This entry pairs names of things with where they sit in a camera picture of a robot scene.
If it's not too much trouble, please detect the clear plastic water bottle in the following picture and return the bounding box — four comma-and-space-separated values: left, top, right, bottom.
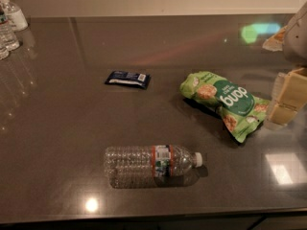
104, 145, 203, 189

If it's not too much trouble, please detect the upright clear water bottle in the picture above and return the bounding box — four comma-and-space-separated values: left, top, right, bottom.
0, 8, 20, 51

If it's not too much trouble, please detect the tan paper scrap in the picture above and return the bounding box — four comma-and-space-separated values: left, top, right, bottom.
262, 26, 287, 52

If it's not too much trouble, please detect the clear bottle at left edge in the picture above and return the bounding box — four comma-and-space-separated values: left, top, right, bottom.
0, 38, 9, 60

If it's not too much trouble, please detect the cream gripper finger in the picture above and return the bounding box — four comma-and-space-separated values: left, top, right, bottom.
264, 67, 307, 130

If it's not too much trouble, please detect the dark blue snack bar wrapper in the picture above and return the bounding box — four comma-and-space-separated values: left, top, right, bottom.
105, 71, 151, 89

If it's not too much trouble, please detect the white pump dispenser bottle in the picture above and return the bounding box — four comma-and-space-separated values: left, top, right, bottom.
0, 0, 28, 32

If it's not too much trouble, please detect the green snack bag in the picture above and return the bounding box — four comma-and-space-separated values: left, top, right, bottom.
179, 71, 270, 143

